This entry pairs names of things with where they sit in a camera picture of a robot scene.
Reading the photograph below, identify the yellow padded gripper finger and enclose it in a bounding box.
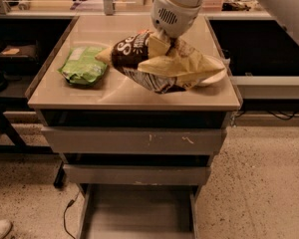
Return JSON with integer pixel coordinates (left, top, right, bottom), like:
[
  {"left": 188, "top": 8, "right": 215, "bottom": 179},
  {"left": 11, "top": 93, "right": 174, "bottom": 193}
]
[{"left": 148, "top": 33, "right": 170, "bottom": 59}]

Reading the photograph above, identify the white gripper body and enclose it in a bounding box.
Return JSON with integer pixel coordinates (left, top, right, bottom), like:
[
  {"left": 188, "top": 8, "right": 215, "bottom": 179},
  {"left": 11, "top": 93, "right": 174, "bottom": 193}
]
[{"left": 150, "top": 0, "right": 201, "bottom": 39}]

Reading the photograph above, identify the brown chip bag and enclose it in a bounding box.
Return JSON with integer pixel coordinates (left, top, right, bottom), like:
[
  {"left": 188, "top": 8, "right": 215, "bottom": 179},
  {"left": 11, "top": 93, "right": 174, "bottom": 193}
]
[{"left": 96, "top": 31, "right": 221, "bottom": 94}]

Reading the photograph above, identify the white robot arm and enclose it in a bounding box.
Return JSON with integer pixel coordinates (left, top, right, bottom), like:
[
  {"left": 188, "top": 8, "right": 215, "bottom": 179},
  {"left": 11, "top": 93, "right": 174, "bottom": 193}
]
[{"left": 150, "top": 0, "right": 299, "bottom": 45}]

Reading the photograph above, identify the green chip bag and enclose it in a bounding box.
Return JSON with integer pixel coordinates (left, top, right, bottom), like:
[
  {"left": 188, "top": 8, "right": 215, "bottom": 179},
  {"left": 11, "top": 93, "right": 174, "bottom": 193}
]
[{"left": 58, "top": 46, "right": 108, "bottom": 87}]

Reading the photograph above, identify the grey drawer cabinet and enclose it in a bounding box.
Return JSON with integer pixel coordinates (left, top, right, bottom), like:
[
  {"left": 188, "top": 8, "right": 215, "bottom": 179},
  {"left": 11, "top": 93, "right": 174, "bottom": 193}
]
[{"left": 24, "top": 14, "right": 243, "bottom": 239}]

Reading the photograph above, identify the dark bag on shelf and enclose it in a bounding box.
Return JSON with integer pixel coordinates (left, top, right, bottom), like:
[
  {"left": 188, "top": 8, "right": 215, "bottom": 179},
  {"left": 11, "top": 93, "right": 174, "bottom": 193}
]
[{"left": 0, "top": 45, "right": 38, "bottom": 62}]

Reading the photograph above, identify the top grey drawer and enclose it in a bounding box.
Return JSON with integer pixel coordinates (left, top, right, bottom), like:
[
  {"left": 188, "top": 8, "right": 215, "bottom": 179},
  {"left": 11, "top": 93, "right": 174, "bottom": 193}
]
[{"left": 42, "top": 126, "right": 226, "bottom": 155}]

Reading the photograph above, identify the grey drawer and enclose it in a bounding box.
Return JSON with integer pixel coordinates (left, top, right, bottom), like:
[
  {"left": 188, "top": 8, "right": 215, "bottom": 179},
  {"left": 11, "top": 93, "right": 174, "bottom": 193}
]
[
  {"left": 42, "top": 126, "right": 226, "bottom": 155},
  {"left": 63, "top": 164, "right": 210, "bottom": 185}
]

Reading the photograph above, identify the middle grey drawer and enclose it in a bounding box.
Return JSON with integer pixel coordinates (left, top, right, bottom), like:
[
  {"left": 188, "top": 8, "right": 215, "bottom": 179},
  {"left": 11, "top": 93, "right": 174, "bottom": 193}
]
[{"left": 63, "top": 164, "right": 210, "bottom": 185}]

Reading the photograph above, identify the open bottom drawer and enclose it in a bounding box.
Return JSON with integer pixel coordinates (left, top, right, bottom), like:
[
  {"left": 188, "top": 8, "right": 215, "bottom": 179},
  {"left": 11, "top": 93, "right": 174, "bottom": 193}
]
[{"left": 77, "top": 184, "right": 199, "bottom": 239}]

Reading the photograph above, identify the white bowl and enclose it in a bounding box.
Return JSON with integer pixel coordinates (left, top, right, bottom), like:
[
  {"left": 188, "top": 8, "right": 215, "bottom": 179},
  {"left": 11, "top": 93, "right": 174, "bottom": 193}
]
[{"left": 197, "top": 55, "right": 227, "bottom": 87}]

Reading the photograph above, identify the white shoe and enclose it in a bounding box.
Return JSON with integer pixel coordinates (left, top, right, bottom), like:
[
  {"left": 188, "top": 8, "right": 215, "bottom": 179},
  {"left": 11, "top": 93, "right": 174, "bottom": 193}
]
[{"left": 0, "top": 219, "right": 12, "bottom": 239}]

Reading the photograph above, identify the black table leg frame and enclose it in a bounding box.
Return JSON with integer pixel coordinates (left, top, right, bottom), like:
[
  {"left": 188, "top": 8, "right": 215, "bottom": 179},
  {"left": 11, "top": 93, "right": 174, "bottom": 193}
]
[{"left": 0, "top": 100, "right": 67, "bottom": 188}]

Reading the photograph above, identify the black floor cable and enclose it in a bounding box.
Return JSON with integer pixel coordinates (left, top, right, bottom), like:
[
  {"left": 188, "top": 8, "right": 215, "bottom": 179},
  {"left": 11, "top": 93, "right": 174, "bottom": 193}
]
[{"left": 62, "top": 189, "right": 82, "bottom": 239}]

